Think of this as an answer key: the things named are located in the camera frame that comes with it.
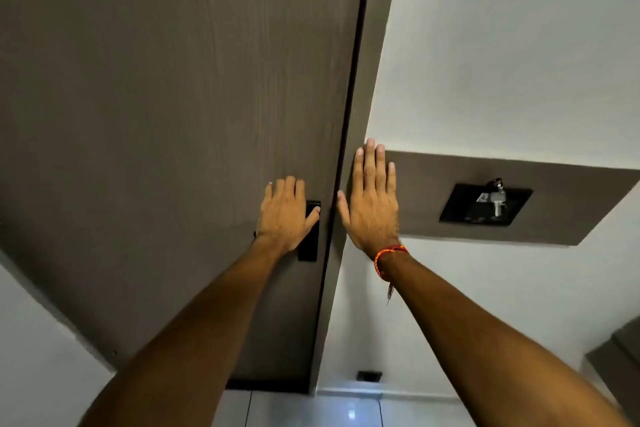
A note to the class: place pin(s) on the brown wall panel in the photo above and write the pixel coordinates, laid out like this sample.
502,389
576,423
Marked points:
575,201

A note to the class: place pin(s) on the black door stop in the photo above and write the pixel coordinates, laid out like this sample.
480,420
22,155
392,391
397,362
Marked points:
369,376

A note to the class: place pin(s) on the person's right thumb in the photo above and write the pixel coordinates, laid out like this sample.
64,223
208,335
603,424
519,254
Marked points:
343,208

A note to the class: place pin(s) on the person's right hand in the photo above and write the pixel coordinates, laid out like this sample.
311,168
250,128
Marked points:
371,214

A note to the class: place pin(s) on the person's left thumb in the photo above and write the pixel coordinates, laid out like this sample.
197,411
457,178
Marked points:
312,218

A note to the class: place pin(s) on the person's left forearm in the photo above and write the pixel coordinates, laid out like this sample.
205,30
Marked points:
200,331

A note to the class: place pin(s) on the silver key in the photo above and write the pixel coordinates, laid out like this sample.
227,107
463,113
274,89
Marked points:
497,204

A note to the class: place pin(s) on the person's left middle finger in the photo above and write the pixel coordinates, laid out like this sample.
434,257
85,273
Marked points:
289,187

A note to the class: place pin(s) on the person's right forearm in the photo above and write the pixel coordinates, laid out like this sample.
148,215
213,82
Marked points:
480,346

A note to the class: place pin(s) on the person's left little finger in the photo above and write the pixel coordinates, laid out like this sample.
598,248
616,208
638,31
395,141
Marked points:
268,192

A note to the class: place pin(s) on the black key switch plate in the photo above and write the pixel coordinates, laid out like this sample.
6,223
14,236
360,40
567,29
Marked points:
462,209

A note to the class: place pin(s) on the person's right middle finger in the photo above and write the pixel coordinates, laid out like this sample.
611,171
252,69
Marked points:
369,165

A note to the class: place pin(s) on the red orange thread wristband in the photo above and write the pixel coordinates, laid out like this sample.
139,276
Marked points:
388,254

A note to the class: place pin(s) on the person's left hand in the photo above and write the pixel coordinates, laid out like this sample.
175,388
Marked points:
284,216

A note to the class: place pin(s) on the brown door frame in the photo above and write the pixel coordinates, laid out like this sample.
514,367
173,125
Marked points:
372,41

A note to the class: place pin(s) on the brown cabinet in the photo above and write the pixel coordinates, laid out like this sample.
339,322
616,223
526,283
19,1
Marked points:
617,361

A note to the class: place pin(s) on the brown wooden door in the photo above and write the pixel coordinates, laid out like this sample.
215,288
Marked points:
165,116

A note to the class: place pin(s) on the person's right little finger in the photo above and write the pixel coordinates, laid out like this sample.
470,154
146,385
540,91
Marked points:
391,180

